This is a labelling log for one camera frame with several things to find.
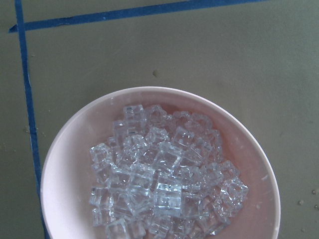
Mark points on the pink bowl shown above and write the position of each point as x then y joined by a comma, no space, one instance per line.
67,175

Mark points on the clear ice cube pile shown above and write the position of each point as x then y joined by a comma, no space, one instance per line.
163,175

